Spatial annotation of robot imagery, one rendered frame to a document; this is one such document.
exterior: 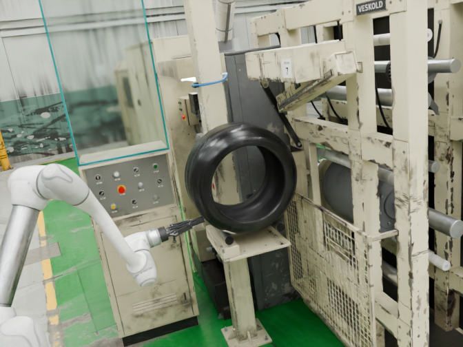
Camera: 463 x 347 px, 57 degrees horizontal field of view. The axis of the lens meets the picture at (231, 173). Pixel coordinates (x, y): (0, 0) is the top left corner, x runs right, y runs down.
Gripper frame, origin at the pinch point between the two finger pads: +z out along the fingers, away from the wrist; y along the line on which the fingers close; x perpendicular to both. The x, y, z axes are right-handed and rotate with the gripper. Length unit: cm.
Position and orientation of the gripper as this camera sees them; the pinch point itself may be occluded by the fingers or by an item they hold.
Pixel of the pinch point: (197, 221)
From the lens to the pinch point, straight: 219.2
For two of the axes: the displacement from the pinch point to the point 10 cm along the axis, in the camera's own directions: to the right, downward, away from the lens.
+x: 2.5, 9.2, 3.0
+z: 9.2, -3.3, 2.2
